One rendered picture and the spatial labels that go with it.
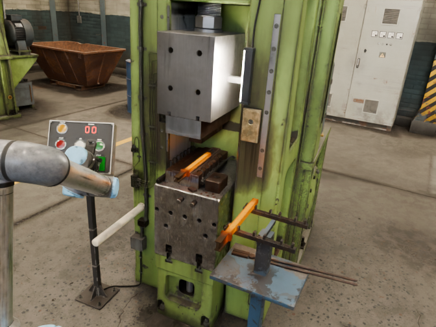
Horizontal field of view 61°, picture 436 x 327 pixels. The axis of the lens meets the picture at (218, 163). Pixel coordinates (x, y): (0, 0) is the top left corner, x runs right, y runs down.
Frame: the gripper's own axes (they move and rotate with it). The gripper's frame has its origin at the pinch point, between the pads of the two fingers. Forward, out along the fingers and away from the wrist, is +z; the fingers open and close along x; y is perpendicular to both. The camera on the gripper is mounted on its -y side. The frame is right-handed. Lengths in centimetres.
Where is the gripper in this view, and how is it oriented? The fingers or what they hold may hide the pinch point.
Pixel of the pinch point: (96, 161)
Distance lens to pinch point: 204.0
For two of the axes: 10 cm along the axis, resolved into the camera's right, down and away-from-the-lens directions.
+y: -0.3, 9.9, -1.3
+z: -0.7, 1.3, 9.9
